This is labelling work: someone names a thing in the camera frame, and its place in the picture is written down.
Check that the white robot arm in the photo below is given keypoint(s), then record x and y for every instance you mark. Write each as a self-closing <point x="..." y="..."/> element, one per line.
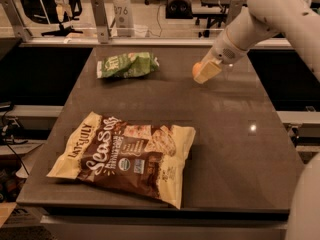
<point x="299" y="24"/>

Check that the right metal bracket post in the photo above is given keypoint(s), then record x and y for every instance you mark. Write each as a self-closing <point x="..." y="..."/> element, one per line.
<point x="235" y="7"/>

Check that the left metal bracket post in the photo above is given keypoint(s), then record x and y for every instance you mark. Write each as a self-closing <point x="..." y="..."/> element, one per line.
<point x="19" y="28"/>

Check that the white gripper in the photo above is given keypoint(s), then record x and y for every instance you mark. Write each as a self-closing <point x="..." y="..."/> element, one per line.
<point x="222" y="54"/>

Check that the metal bracket post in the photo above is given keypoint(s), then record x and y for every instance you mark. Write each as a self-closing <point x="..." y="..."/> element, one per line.
<point x="101" y="21"/>
<point x="235" y="7"/>
<point x="19" y="28"/>

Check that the black speaker box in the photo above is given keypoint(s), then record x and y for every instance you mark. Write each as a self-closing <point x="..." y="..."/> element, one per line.
<point x="179" y="9"/>

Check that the cardboard box lower left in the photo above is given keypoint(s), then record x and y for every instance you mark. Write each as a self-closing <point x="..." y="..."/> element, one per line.
<point x="5" y="211"/>

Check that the brown Late July chip bag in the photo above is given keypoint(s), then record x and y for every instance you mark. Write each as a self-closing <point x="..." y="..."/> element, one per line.
<point x="111" y="153"/>

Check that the middle metal bracket post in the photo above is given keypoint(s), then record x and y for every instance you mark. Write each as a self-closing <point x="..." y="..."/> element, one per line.
<point x="101" y="21"/>

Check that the dark background desk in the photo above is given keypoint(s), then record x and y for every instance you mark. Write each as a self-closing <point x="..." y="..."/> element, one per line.
<point x="214" y="12"/>

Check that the green chip bag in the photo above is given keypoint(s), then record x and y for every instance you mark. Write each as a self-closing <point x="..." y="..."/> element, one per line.
<point x="127" y="65"/>

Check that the orange fruit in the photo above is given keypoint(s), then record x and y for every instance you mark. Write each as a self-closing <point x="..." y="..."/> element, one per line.
<point x="196" y="68"/>

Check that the white numbered pillar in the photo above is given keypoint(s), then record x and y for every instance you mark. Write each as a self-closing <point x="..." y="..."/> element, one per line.
<point x="123" y="18"/>

